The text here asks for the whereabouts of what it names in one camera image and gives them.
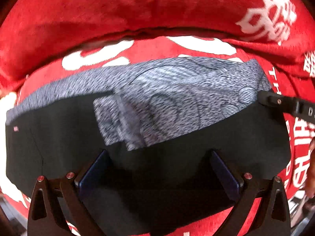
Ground person's right hand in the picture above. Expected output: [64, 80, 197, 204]
[304, 138, 315, 198]

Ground red wedding bed blanket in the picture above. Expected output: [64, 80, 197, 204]
[1, 36, 314, 235]

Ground red folded quilt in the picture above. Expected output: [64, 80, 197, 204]
[1, 0, 314, 93]

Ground white bed sheet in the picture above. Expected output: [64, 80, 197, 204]
[0, 92, 28, 208]

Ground black pants with grey stripe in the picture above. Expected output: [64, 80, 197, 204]
[6, 57, 291, 235]

